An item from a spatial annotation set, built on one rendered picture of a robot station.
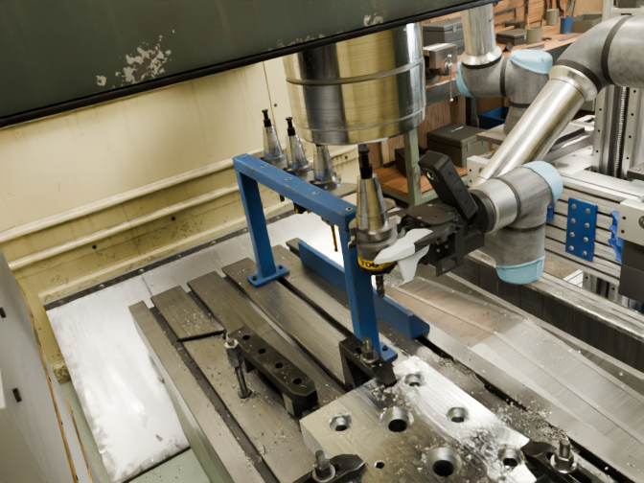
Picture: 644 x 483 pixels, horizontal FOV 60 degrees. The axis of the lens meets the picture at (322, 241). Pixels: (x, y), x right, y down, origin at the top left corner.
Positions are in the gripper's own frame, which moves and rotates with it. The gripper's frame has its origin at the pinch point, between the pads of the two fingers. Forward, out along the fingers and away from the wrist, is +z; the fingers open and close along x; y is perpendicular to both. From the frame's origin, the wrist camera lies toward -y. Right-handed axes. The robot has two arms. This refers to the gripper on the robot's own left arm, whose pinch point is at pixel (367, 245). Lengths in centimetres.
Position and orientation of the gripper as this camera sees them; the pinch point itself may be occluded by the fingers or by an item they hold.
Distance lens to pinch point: 75.5
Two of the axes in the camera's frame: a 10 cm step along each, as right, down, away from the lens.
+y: 1.4, 8.8, 4.5
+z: -8.4, 3.5, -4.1
